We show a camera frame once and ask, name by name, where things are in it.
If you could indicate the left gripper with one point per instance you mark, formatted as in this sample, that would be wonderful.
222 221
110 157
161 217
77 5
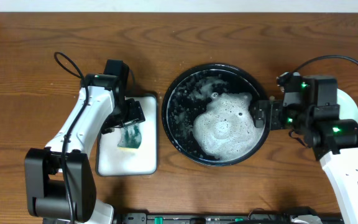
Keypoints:
132 115

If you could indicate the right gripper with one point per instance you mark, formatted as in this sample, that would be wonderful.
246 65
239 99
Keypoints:
276 107

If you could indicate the green sponge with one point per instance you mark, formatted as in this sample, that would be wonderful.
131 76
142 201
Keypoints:
131 138

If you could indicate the light green plate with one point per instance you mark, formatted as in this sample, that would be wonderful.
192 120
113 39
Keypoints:
347 106

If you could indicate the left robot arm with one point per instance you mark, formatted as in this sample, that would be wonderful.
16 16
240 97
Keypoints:
58 178

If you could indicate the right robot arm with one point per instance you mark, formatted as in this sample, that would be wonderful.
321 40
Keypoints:
310 108

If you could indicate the black tray with foam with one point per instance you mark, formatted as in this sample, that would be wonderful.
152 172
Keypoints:
112 161

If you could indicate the round black tray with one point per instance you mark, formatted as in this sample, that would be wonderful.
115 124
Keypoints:
206 114

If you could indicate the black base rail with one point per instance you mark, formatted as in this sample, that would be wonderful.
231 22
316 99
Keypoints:
254 217

